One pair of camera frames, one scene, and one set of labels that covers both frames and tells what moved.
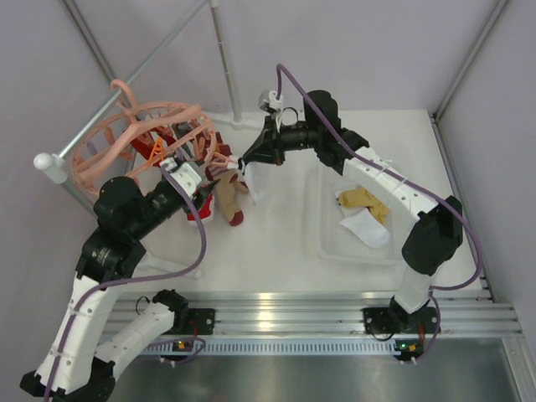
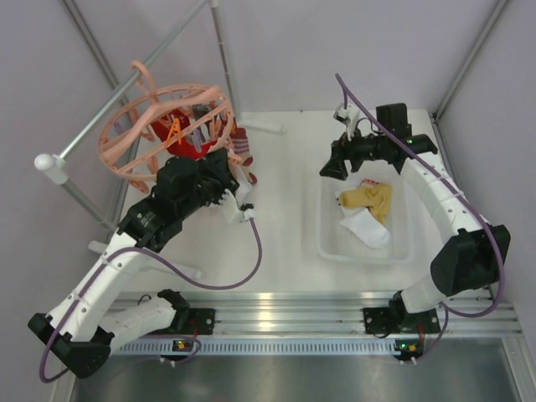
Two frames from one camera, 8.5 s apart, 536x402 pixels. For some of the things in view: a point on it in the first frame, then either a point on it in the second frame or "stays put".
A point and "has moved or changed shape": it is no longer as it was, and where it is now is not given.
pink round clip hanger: (133, 138) has moved or changed shape
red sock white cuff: (152, 143) -> (172, 126)
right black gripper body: (286, 139) -> (356, 149)
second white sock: (358, 221) stays put
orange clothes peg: (158, 149) -> (175, 129)
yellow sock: (361, 198) stays put
